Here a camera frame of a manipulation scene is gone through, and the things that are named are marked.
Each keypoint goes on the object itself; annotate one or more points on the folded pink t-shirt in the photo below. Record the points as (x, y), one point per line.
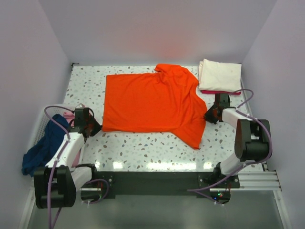
(220, 92)

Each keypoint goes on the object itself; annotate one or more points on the orange t-shirt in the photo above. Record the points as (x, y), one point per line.
(163, 101)

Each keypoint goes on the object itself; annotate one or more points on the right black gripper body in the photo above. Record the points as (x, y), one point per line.
(209, 115)

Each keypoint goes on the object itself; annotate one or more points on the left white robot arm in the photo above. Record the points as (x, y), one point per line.
(56, 184)

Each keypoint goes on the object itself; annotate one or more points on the folded cream t-shirt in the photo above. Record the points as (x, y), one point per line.
(219, 77)

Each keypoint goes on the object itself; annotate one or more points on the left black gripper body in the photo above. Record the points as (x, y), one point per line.
(95, 127)

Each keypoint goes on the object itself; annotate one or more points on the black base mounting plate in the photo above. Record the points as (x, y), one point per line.
(109, 185)

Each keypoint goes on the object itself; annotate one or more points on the light pink t-shirt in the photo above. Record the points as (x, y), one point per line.
(69, 117)

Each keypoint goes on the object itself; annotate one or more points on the navy blue t-shirt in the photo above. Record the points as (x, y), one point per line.
(42, 152)

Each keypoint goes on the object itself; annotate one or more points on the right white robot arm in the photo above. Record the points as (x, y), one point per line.
(252, 143)

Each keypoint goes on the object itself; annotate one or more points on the white plastic laundry basket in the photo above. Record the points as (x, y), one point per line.
(56, 113)

